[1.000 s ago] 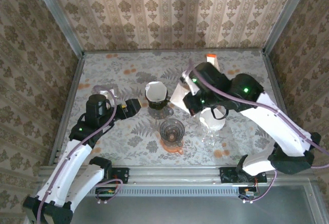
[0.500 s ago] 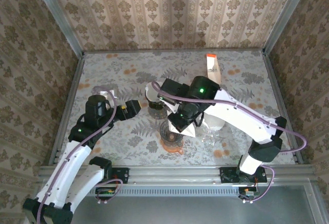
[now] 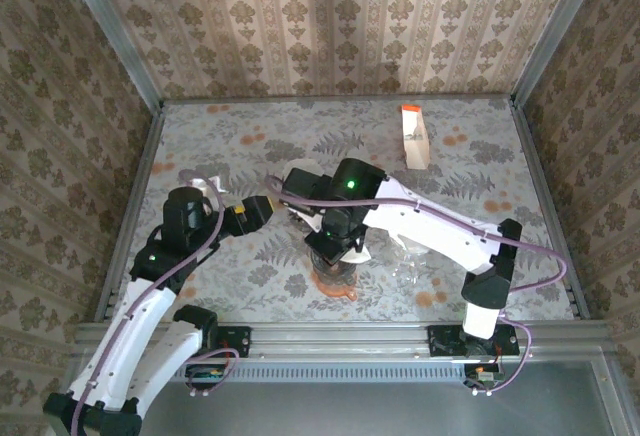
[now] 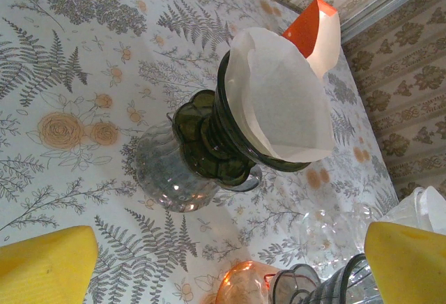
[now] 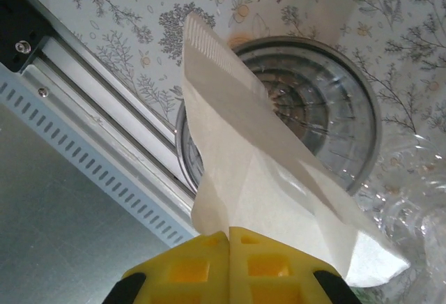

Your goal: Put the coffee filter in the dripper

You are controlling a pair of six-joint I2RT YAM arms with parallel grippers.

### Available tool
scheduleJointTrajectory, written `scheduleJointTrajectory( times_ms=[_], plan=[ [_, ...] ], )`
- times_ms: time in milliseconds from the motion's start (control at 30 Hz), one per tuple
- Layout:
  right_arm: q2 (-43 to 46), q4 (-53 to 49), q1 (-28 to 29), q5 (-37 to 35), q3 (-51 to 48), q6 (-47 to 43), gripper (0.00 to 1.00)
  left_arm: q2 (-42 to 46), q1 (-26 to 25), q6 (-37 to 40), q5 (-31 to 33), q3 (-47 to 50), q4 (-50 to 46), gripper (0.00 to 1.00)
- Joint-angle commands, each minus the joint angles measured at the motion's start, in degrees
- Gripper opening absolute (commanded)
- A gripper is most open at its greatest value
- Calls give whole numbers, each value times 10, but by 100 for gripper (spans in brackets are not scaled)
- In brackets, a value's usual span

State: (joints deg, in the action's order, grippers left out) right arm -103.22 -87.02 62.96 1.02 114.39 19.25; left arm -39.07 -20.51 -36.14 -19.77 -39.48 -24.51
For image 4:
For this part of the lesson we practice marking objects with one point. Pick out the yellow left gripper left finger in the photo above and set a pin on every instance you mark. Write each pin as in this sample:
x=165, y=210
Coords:
x=45, y=269

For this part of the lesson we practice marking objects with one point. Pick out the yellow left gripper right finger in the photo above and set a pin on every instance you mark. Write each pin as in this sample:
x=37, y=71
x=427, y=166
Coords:
x=411, y=269

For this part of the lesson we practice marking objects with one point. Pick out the white paper coffee filter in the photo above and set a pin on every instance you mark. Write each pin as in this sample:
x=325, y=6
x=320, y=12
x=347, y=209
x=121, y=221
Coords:
x=285, y=102
x=430, y=203

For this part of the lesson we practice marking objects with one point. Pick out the grey ribbed glass carafe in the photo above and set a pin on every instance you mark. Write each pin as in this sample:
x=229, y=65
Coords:
x=163, y=178

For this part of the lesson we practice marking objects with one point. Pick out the green glass dripper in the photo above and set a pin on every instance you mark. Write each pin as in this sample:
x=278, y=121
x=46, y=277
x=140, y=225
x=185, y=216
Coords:
x=202, y=133

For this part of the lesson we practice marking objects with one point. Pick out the grey glass dripper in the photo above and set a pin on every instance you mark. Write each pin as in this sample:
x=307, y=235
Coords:
x=306, y=286

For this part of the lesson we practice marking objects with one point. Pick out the coffee filter pack orange label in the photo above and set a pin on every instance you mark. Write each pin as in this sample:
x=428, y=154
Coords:
x=324, y=39

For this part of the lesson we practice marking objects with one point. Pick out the clear ribbed glass carafe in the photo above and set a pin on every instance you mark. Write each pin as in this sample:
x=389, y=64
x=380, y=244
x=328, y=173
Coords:
x=327, y=237

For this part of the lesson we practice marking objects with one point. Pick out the orange glass carafe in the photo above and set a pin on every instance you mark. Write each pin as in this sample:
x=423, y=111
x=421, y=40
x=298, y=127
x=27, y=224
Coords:
x=244, y=283

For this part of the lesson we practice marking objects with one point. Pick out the floral patterned table cover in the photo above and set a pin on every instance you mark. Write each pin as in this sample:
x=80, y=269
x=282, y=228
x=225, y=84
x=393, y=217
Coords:
x=69, y=74

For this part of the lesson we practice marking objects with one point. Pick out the aluminium corner post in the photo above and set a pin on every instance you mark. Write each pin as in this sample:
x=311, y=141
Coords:
x=393, y=7

